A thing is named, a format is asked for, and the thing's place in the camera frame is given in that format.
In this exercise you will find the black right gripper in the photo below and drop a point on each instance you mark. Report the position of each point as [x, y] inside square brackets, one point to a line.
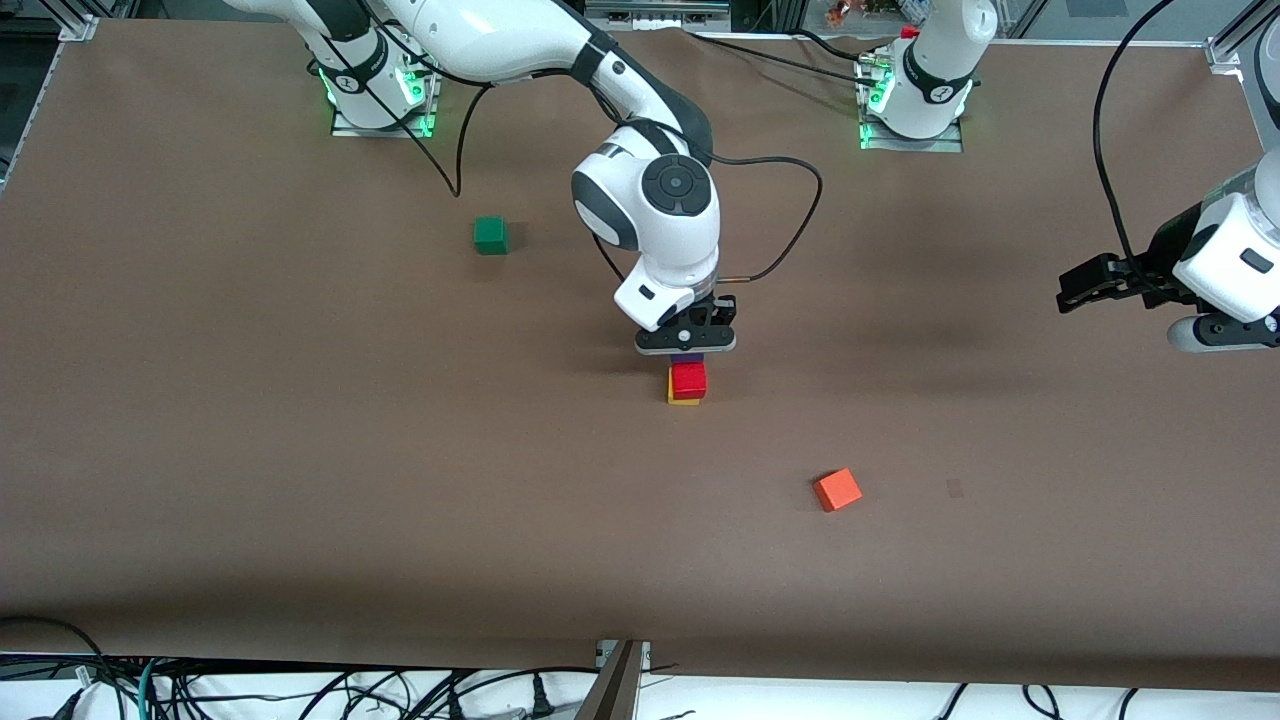
[726, 313]

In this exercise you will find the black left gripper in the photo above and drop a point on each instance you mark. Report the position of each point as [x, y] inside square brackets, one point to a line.
[1166, 252]

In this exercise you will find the red wooden block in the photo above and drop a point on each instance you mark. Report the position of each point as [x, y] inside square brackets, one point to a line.
[688, 380]

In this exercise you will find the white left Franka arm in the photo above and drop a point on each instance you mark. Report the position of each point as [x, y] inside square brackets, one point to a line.
[1230, 250]

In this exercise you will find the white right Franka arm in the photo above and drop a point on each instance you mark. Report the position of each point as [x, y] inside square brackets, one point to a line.
[670, 230]

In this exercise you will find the yellow wooden block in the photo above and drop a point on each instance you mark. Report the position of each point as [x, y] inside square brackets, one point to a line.
[685, 402]

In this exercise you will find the orange wooden block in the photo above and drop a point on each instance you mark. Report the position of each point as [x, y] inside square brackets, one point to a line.
[838, 490]

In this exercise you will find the green wooden block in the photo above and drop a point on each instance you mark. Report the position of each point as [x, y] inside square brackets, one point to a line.
[490, 236]

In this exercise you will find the dark metal profile beam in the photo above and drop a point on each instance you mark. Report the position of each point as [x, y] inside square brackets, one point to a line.
[615, 692]

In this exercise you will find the black power plug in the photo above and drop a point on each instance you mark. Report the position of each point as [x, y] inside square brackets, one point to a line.
[541, 700]

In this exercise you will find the brown table cover sheet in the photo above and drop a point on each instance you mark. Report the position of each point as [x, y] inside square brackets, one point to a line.
[300, 550]

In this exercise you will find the aluminium corner post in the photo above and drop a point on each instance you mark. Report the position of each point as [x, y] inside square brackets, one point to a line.
[78, 25]
[1225, 48]

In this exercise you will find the silver metal bracket plate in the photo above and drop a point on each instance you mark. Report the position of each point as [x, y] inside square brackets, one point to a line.
[607, 652]

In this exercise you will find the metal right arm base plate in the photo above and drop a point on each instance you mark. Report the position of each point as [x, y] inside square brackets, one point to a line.
[400, 131]

